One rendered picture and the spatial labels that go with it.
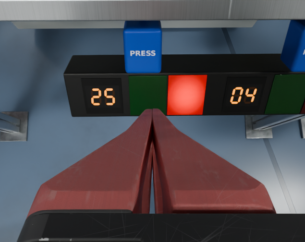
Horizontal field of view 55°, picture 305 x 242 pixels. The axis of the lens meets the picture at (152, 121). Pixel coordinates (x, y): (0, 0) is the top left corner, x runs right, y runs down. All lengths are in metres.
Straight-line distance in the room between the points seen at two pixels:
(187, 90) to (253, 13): 0.08
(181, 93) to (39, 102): 0.76
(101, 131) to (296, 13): 0.76
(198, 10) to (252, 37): 0.86
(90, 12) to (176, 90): 0.09
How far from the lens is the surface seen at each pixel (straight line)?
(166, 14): 0.17
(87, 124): 0.91
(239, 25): 0.94
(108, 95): 0.23
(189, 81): 0.22
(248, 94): 0.24
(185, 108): 0.24
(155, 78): 0.22
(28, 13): 0.18
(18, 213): 0.96
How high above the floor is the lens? 0.88
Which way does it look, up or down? 81 degrees down
